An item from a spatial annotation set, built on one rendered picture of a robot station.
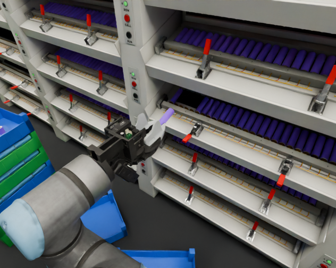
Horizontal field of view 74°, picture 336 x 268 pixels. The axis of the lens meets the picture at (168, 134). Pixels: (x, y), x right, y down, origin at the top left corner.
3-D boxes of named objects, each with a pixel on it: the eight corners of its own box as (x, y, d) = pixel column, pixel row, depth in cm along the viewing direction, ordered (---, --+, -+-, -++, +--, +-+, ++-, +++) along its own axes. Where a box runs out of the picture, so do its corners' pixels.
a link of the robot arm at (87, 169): (99, 211, 42) (68, 187, 47) (117, 193, 45) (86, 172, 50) (87, 183, 37) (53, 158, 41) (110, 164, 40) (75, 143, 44)
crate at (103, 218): (52, 271, 84) (45, 264, 79) (47, 226, 98) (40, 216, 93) (127, 235, 95) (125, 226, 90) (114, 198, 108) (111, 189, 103)
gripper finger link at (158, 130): (173, 112, 53) (147, 132, 48) (173, 132, 57) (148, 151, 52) (164, 108, 55) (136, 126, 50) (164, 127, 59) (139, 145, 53)
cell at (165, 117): (169, 106, 60) (156, 123, 57) (175, 110, 60) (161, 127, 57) (168, 109, 61) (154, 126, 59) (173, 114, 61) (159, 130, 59)
